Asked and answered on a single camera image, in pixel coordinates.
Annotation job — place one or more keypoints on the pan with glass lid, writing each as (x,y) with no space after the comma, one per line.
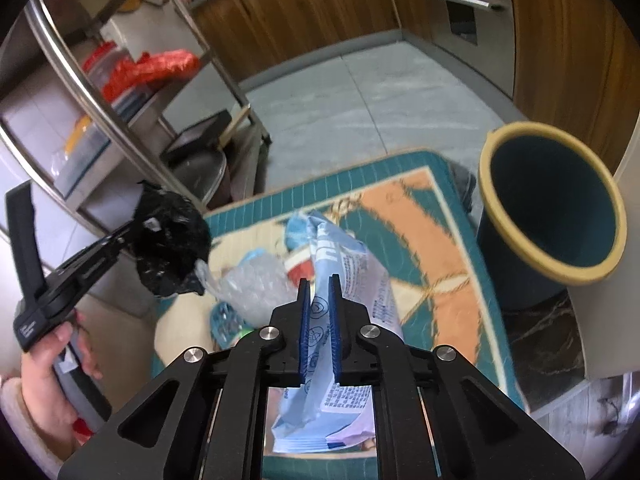
(207,175)

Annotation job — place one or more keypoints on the blue white snack wrapper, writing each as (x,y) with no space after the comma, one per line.
(322,415)

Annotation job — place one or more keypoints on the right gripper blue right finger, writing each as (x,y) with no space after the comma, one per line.
(335,298)

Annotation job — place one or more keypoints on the person's left hand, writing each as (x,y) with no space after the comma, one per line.
(52,414)

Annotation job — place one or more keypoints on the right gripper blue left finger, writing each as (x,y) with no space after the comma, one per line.
(304,301)

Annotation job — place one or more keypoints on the black plastic bag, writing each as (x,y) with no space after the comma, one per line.
(168,237)

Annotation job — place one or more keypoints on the teal bin with yellow rim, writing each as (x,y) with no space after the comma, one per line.
(553,215)

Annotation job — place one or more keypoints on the teal orange patterned mat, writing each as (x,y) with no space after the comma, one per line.
(409,209)

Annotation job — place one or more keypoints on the clear plastic bag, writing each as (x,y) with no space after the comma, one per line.
(253,288)

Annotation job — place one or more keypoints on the black square tray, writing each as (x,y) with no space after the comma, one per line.
(196,138)

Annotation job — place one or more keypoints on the wooden kitchen cabinets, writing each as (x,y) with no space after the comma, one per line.
(576,61)

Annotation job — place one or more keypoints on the red plastic bag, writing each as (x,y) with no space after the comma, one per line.
(150,69)

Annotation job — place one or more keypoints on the stainless steel shelf rack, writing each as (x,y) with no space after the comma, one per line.
(97,95)

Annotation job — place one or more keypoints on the stainless steel oven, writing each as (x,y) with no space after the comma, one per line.
(480,33)

